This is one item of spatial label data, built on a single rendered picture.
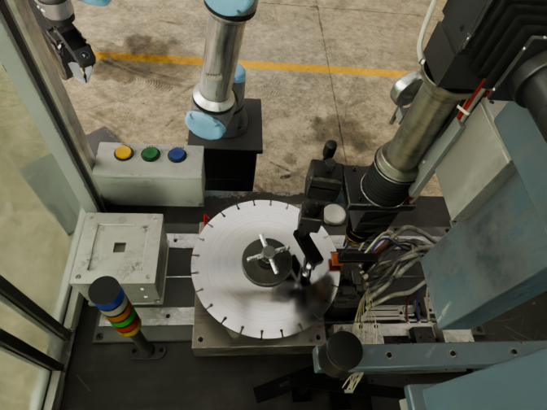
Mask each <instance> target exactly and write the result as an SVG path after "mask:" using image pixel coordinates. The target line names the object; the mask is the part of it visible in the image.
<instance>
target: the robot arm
mask: <svg viewBox="0 0 547 410"><path fill-rule="evenodd" d="M77 1H80V2H84V3H86V4H89V5H95V6H100V7H105V6H107V5H108V4H109V3H110V2H111V0H77ZM258 1H259V0H203V4H204V6H205V7H206V9H207V10H208V11H209V13H208V25H207V32H206V38H205V45H204V51H203V63H202V70H201V77H200V83H198V84H197V85H196V86H195V87H194V90H193V96H192V104H191V107H190V110H189V111H188V112H187V113H186V119H185V121H186V125H187V127H188V128H189V130H191V131H192V133H194V134H195V135H197V136H199V137H201V138H204V139H207V140H217V139H219V138H221V137H223V138H231V137H237V136H238V135H240V134H242V133H243V132H244V131H245V130H246V128H247V124H248V116H247V112H246V109H245V106H244V94H245V81H246V79H247V78H246V72H245V69H244V67H243V66H242V65H241V64H240V63H238V57H239V53H240V49H241V45H242V41H243V34H244V30H245V27H246V22H247V21H249V20H251V19H252V18H253V17H254V16H255V13H256V8H257V5H258ZM37 2H38V3H39V5H37V8H38V9H39V10H40V9H41V11H42V14H43V15H44V16H45V19H46V22H47V23H48V24H51V25H52V26H51V28H49V29H47V30H46V32H47V35H48V37H49V39H50V42H51V45H52V46H53V47H54V48H55V50H56V51H57V52H58V53H59V61H60V62H61V64H62V65H63V66H64V68H65V69H66V70H67V71H69V72H70V73H71V74H72V75H73V76H74V77H76V78H77V79H78V80H79V81H80V82H82V83H84V84H85V83H88V81H89V79H90V76H91V73H92V69H93V66H94V64H96V57H95V55H94V52H93V51H92V49H91V45H90V44H89V43H86V39H85V38H84V37H83V36H82V34H81V32H80V31H79V30H78V29H77V28H76V27H75V26H74V24H73V23H72V22H73V21H74V20H75V18H76V16H75V14H74V8H73V5H72V1H71V0H37ZM53 29H54V30H53ZM51 30H52V31H51ZM52 42H53V43H52ZM74 59H75V60H74ZM80 68H82V71H83V72H84V77H83V74H82V73H81V71H80Z"/></svg>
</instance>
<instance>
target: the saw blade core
mask: <svg viewBox="0 0 547 410"><path fill-rule="evenodd" d="M254 203H255V206H253V205H254ZM254 203H253V201H248V202H244V203H239V204H237V205H238V208H240V209H239V210H238V208H237V206H236V205H233V206H232V207H229V208H227V209H225V210H224V211H223V212H221V213H222V214H223V215H224V216H225V217H224V216H223V215H222V214H221V213H219V214H218V215H216V216H215V217H216V218H217V219H218V220H219V221H218V222H217V221H215V220H214V219H213V218H212V219H211V220H210V221H209V222H208V223H209V224H210V225H211V226H213V228H212V227H211V226H210V225H208V224H207V225H206V226H205V227H204V228H203V230H202V232H201V233H200V235H199V236H198V238H200V239H204V241H202V240H200V239H198V238H197V241H196V243H195V246H194V250H193V253H192V257H191V273H194V274H191V276H192V281H193V284H194V288H195V291H198V290H200V291H199V292H197V293H196V294H197V295H198V297H199V300H200V302H201V303H202V304H203V306H204V307H205V308H208V307H209V306H210V304H212V305H213V306H212V307H210V308H209V309H207V311H208V312H209V313H210V314H211V315H212V316H213V317H214V318H215V319H216V320H217V321H219V322H220V323H221V322H222V321H223V320H224V318H225V317H226V318H227V319H226V320H225V321H224V322H223V323H222V324H223V325H224V326H225V327H227V328H228V329H231V330H233V331H234V332H237V333H239V334H240V331H241V329H242V328H241V327H242V326H243V327H244V329H243V331H242V333H241V334H242V335H246V336H248V337H253V338H261V330H263V331H264V333H263V334H262V338H282V334H283V337H287V336H291V335H293V334H297V333H299V332H301V331H302V329H303V330H305V329H307V328H308V327H310V326H311V325H313V324H314V323H315V322H317V321H318V319H317V318H316V316H317V317H318V318H319V319H320V318H321V317H322V316H323V315H324V314H325V312H326V311H327V310H328V308H329V307H330V303H332V302H333V300H334V298H335V295H336V292H337V289H338V287H335V286H339V276H340V270H339V269H340V267H339V266H332V260H331V252H335V253H337V252H336V249H335V245H334V243H333V242H332V240H331V238H330V237H328V238H326V237H327V236H329V234H328V233H327V232H326V231H325V229H324V228H323V227H322V226H321V228H320V230H319V232H318V233H310V237H311V239H312V240H313V242H314V243H315V245H316V247H317V249H318V250H319V251H320V253H321V255H322V257H323V259H324V260H323V262H322V264H319V265H317V266H316V268H315V269H314V270H312V269H307V268H305V269H303V265H304V257H305V255H304V253H303V251H302V250H301V249H300V246H299V244H298V243H297V241H296V240H295V237H294V236H293V233H294V230H296V229H297V224H298V215H299V212H300V209H299V208H297V207H294V206H292V205H290V204H289V205H288V209H286V208H287V203H282V202H278V201H272V203H271V205H272V206H270V200H254ZM261 233H262V234H264V236H265V238H272V239H275V240H277V241H279V242H281V243H282V244H283V245H285V246H287V245H289V246H290V250H289V252H290V253H291V258H292V266H291V271H290V273H289V275H288V276H287V278H286V279H285V280H284V281H282V282H281V283H279V284H277V285H274V286H261V285H258V284H256V283H255V282H253V281H251V280H250V279H249V278H248V277H247V276H246V274H245V272H244V271H243V266H242V257H243V252H244V250H245V249H246V247H247V246H248V245H249V244H250V243H251V242H254V241H255V240H257V239H260V236H259V235H260V234H261ZM324 238H326V239H324ZM194 255H199V257H197V256H194ZM333 268H338V269H336V270H334V269H333ZM196 272H199V273H198V274H197V273H196ZM331 284H333V285H334V286H331ZM201 289H203V290H201ZM325 300H327V302H325ZM328 302H329V303H328ZM314 313H315V314H316V316H314V315H313V314H314ZM298 324H301V328H302V329H301V328H300V327H299V326H298ZM281 329H282V333H281V331H280V330H281Z"/></svg>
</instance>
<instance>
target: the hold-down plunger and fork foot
mask: <svg viewBox="0 0 547 410"><path fill-rule="evenodd" d="M293 236H294V237H295V240H296V241H297V243H298V244H299V246H300V249H301V250H302V251H303V253H304V255H305V257H304V265H303V269H305V268H306V266H307V264H308V262H309V264H310V266H311V267H312V270H314V269H315V268H316V266H317V265H319V264H322V262H323V260H324V259H323V257H322V255H321V253H320V251H319V250H318V249H317V247H316V245H315V243H314V242H313V240H312V239H311V237H310V232H305V231H299V230H298V229H296V230H294V233H293Z"/></svg>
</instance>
